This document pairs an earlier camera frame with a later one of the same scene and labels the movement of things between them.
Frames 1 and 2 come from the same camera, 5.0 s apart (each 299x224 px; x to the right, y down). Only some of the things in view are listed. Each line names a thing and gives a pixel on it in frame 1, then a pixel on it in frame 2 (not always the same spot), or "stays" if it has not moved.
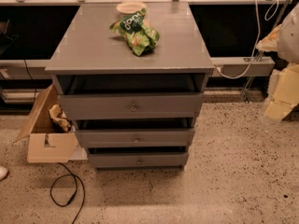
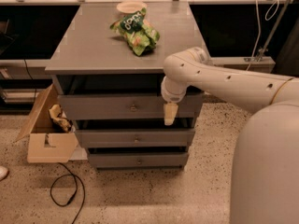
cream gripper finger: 286,93 to 170,110
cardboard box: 47,143 stays
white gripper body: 290,36 to 173,96
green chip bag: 139,35 stays
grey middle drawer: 101,138 stays
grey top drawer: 132,106 stays
